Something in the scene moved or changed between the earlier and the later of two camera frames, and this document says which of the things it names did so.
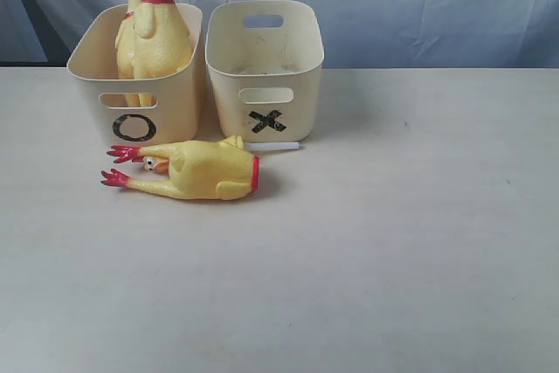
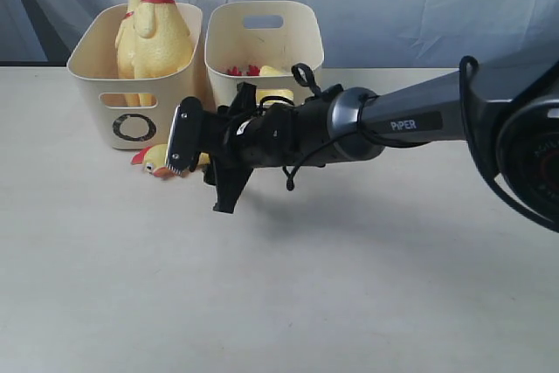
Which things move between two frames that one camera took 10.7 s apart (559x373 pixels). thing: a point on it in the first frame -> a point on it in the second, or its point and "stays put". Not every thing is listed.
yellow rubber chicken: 162,39 stays put
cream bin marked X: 264,57 stays put
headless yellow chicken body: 220,169 -> 267,70
